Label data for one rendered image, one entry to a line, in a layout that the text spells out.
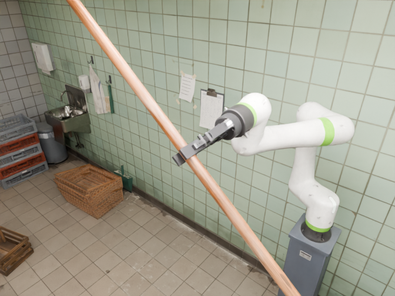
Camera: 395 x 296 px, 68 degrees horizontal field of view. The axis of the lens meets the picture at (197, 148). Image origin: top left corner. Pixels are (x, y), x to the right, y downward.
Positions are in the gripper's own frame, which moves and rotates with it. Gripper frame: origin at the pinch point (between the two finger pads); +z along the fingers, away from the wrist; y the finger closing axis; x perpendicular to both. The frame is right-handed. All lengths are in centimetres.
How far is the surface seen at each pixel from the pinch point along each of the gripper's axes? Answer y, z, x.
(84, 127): 278, -125, 130
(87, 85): 220, -128, 152
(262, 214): 120, -127, -64
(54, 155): 358, -103, 140
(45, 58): 255, -125, 223
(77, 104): 272, -133, 160
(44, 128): 331, -103, 171
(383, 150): 12, -126, -58
